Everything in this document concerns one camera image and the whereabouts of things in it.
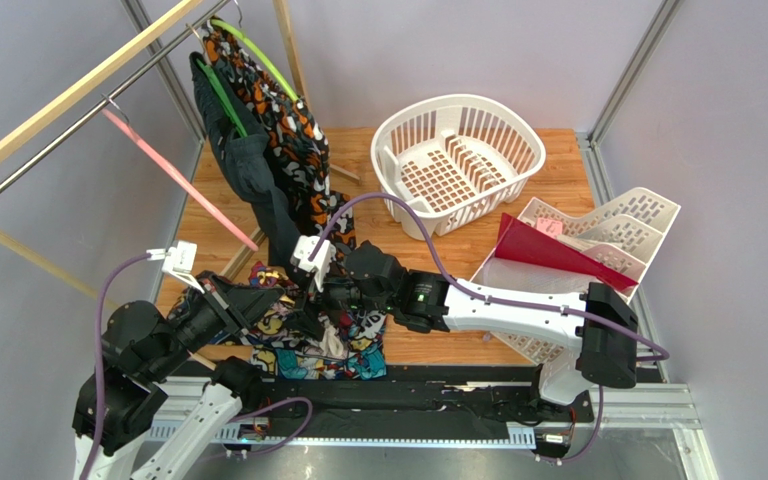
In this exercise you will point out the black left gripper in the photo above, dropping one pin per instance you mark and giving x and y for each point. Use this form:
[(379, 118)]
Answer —
[(238, 306)]

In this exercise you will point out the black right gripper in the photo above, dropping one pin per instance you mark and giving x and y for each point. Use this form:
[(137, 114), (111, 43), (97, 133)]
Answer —
[(321, 300)]

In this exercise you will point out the pink clothes hanger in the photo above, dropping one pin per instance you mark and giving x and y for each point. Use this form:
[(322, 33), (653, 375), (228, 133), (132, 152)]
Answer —
[(121, 121)]

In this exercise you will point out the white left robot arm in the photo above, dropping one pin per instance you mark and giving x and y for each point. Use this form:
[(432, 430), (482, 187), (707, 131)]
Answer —
[(141, 349)]

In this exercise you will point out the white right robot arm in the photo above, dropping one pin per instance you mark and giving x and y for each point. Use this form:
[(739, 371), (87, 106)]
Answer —
[(596, 330)]

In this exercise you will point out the orange camouflage print shorts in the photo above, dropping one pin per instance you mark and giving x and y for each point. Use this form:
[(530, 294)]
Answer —
[(299, 143)]

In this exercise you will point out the dark grey shorts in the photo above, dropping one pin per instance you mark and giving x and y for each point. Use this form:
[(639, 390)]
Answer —
[(249, 167)]

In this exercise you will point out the dark green clothes hanger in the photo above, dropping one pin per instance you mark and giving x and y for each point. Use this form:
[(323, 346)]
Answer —
[(223, 97)]

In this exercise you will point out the light green clothes hanger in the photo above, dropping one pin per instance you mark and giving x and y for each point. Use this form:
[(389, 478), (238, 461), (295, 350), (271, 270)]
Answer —
[(252, 48)]

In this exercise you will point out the clear plastic sheet folder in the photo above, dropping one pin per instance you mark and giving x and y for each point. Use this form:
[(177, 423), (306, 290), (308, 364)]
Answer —
[(512, 275)]

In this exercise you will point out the white plastic laundry basket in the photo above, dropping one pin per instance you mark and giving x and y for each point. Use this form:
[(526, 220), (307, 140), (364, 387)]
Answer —
[(453, 159)]

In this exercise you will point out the red plastic folder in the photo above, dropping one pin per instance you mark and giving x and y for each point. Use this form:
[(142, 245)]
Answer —
[(520, 242)]

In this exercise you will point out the pink sticky note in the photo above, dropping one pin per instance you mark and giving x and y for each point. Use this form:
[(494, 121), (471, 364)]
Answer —
[(549, 226)]

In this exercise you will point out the white tiered file organizer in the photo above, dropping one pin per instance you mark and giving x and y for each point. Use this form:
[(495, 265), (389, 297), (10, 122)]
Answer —
[(624, 234)]

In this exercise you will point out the metal hanging rod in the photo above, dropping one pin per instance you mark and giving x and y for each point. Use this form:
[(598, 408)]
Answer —
[(90, 106)]

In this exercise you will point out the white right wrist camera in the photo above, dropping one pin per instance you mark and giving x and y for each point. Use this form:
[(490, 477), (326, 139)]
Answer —
[(314, 255)]

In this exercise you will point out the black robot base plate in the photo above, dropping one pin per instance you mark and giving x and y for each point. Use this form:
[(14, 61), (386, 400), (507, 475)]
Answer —
[(413, 401)]

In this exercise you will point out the white slotted cable duct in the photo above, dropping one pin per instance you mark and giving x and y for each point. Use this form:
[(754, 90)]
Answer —
[(514, 437)]

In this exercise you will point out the aluminium frame post right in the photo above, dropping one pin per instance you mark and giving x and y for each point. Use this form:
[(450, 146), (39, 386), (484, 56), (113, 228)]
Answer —
[(657, 28)]

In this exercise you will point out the aluminium frame post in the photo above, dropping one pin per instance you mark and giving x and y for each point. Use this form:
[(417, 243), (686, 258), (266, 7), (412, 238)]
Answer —
[(657, 28), (141, 20)]

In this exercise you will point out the aluminium frame post left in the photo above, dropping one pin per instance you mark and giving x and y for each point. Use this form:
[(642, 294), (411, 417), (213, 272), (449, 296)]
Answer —
[(141, 20)]

